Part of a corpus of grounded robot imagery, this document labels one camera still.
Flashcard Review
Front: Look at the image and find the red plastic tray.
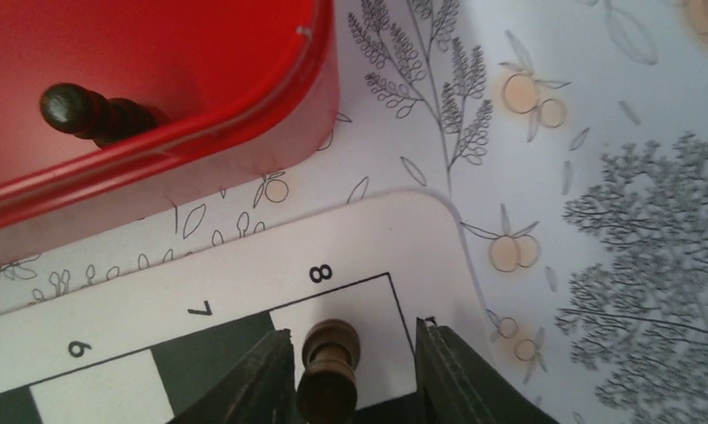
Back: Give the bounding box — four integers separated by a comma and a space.
0, 1, 340, 266

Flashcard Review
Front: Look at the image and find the dark wooden rook piece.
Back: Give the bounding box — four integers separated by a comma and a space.
295, 319, 361, 423

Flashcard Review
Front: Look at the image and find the black white chessboard mat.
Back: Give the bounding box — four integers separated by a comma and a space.
0, 192, 494, 423

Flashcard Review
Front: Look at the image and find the dark pawn in tray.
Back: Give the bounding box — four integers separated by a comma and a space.
39, 82, 158, 148

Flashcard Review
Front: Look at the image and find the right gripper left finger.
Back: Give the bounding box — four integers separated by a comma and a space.
171, 329, 295, 424

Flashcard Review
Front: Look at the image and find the floral patterned table mat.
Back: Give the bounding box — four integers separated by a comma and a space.
0, 1, 708, 423

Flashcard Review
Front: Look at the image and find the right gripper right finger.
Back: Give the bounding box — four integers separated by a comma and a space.
415, 318, 556, 424

